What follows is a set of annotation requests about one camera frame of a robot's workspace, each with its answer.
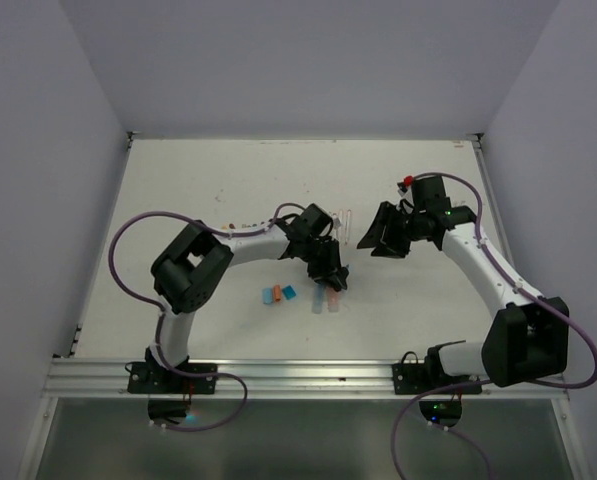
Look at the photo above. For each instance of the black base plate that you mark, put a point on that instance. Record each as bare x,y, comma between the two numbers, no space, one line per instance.
412,376
149,378

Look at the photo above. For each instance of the light blue highlighter cap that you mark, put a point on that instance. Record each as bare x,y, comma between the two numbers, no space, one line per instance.
267,296

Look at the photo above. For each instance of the blue marker cap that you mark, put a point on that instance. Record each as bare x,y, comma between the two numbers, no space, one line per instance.
288,292

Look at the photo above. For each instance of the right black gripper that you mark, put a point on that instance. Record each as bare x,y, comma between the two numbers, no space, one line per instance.
386,244

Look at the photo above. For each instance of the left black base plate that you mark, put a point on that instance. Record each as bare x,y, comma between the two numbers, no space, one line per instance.
149,378

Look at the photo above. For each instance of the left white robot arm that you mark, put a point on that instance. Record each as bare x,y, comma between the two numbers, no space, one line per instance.
188,271

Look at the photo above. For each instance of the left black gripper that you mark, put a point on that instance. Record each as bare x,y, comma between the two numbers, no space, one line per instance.
330,272

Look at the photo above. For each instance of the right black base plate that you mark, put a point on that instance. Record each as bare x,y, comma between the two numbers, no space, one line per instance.
412,376

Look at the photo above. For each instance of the light blue highlighter pen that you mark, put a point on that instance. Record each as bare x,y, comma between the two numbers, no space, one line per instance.
318,299

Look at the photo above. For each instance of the aluminium front rail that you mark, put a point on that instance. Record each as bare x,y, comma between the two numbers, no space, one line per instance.
265,379

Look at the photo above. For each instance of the pastel highlighter pen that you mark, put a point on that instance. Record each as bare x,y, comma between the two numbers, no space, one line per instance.
332,297

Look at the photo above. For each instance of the pink marker pen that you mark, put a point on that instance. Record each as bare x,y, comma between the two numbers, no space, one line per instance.
348,226

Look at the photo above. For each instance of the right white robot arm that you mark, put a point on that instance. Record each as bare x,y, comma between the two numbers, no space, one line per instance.
527,339

